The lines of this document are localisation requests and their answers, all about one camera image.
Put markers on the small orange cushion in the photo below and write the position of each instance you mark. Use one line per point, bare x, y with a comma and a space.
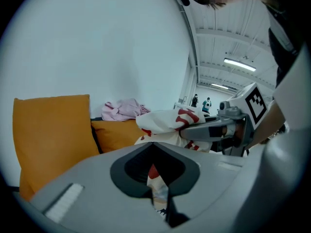
116, 135

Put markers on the large orange cushion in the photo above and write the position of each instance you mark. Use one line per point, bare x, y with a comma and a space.
53, 135

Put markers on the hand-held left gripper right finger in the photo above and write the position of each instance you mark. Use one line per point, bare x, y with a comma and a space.
179, 173

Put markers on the white counter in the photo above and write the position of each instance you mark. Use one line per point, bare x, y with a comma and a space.
182, 106

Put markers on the person's black shirt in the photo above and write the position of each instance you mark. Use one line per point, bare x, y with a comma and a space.
279, 45

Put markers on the ceiling tube light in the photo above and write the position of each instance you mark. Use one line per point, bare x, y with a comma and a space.
239, 64
219, 86

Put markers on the white and red garment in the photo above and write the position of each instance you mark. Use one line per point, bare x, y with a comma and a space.
160, 122

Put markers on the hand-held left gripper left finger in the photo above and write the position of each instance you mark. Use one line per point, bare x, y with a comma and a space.
126, 176

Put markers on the pink crumpled garment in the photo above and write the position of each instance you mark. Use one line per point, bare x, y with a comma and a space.
124, 109

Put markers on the person's right forearm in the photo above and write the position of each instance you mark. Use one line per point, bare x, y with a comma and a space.
272, 120

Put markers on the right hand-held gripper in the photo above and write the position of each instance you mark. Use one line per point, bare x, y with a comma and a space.
243, 98

